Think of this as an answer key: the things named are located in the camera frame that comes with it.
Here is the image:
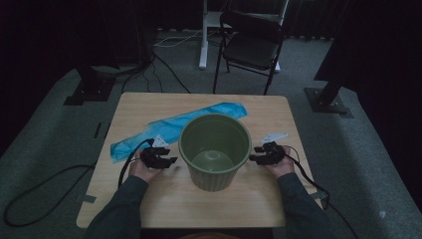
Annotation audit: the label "black stand base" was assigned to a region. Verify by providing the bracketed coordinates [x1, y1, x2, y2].
[63, 64, 117, 107]
[305, 79, 354, 120]

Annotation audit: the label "long black floor cable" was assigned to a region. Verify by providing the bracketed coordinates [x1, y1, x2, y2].
[2, 162, 98, 228]

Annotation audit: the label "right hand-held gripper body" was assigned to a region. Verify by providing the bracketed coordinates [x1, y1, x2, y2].
[261, 132, 289, 166]

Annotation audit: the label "black floor cables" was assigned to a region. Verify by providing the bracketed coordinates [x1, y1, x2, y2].
[120, 49, 192, 95]

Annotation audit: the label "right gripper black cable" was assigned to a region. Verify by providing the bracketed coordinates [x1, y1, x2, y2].
[283, 144, 360, 239]

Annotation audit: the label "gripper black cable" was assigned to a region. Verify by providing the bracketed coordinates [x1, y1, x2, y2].
[283, 144, 360, 239]
[117, 138, 155, 189]

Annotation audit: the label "black folding chair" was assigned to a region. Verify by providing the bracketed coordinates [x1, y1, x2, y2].
[212, 10, 287, 97]

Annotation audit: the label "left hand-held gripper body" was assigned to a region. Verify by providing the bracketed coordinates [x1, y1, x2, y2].
[140, 133, 170, 170]

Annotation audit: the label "green plastic bin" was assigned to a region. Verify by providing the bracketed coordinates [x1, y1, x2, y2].
[178, 113, 253, 193]

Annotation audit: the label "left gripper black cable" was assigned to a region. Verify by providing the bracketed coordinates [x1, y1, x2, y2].
[117, 138, 155, 189]

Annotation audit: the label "person's right hand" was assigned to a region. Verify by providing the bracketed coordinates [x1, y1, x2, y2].
[263, 147, 296, 179]

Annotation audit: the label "blue plastic bag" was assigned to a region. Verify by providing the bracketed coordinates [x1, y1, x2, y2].
[109, 102, 249, 163]

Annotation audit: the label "white floor cable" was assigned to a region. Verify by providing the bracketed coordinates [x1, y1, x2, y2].
[153, 29, 203, 49]

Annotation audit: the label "person's left hand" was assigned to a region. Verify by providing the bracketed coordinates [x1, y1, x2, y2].
[128, 150, 163, 183]

